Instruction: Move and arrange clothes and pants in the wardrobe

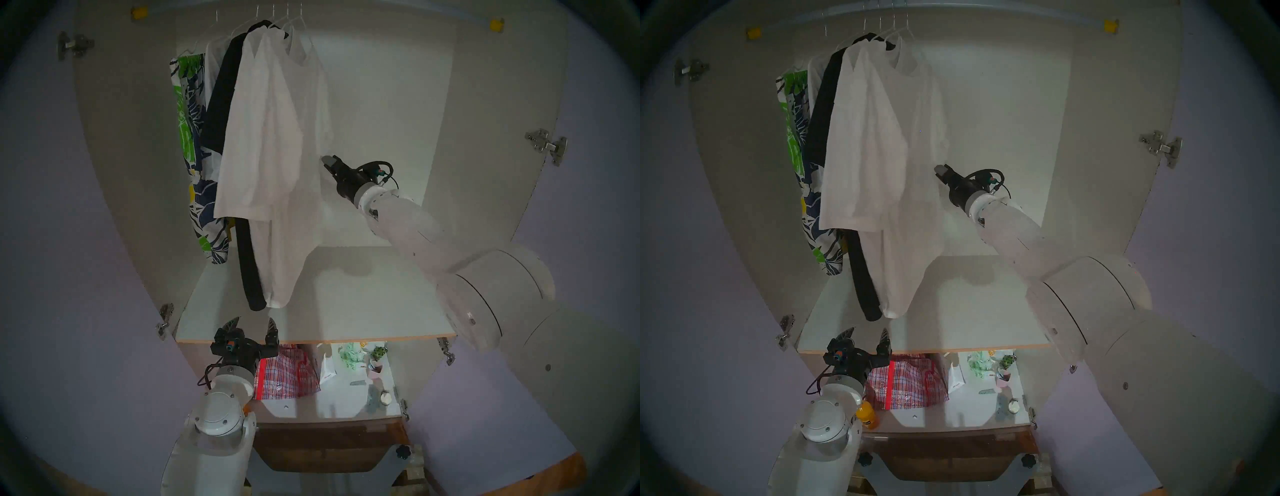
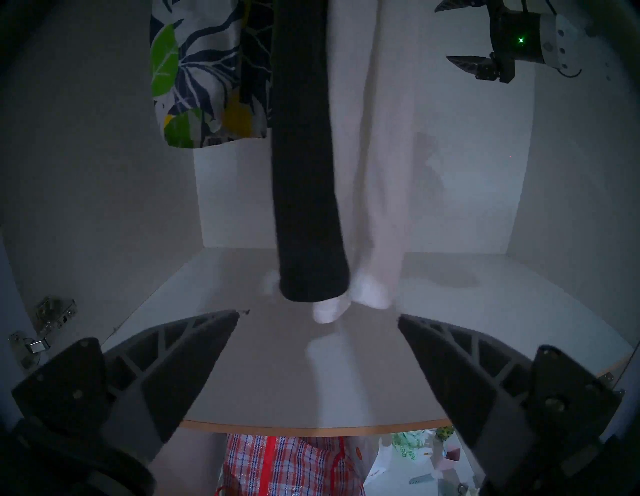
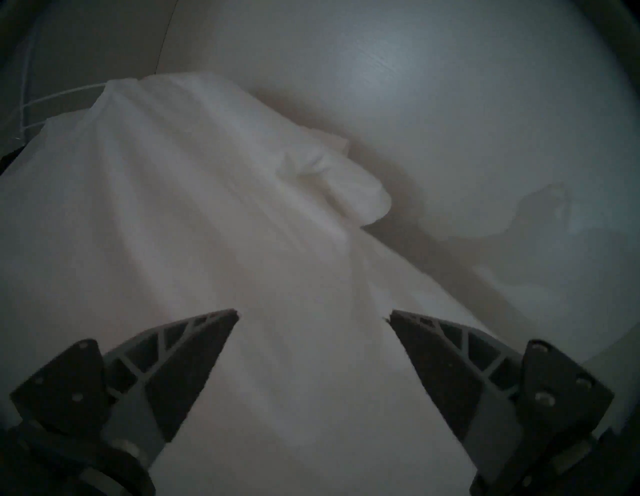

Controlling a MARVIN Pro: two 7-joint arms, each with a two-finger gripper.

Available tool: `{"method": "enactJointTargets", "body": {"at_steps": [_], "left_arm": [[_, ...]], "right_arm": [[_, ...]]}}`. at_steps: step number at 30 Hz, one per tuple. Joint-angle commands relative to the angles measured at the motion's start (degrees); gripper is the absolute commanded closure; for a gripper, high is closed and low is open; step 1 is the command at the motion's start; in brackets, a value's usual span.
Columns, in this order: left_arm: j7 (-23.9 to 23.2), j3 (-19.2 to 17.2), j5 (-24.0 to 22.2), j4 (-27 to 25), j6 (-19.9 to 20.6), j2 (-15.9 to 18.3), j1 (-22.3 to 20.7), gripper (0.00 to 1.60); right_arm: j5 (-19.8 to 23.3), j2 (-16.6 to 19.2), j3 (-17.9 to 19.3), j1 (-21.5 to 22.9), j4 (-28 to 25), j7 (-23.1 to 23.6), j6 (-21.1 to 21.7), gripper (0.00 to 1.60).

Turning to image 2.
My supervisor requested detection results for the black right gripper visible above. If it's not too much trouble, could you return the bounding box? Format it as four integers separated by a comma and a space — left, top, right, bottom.
433, 0, 546, 84

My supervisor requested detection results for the floral leaf print skirt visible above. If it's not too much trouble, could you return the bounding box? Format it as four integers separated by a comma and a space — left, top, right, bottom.
150, 0, 275, 150

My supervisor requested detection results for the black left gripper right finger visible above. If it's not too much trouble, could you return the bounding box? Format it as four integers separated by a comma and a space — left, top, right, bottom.
397, 314, 625, 490

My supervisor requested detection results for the red plaid woven bag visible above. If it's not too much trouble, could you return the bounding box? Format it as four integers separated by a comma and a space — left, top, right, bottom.
216, 433, 369, 496

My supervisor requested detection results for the white wardrobe cabinet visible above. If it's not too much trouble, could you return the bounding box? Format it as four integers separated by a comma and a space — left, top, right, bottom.
0, 0, 640, 437

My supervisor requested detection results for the metal door hinge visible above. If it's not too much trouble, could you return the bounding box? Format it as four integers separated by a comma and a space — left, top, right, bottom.
7, 295, 79, 371

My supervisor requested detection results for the long white shirt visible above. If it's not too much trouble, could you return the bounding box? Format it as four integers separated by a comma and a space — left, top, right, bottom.
312, 0, 437, 325

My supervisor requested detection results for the black long shirt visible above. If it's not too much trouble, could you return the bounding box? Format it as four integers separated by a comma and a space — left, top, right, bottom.
269, 0, 351, 304

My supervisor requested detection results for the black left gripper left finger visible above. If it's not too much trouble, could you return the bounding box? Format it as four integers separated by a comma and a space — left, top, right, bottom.
11, 309, 241, 464

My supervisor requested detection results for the white wardrobe shelf board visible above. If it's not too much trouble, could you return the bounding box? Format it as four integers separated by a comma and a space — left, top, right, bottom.
102, 247, 639, 437

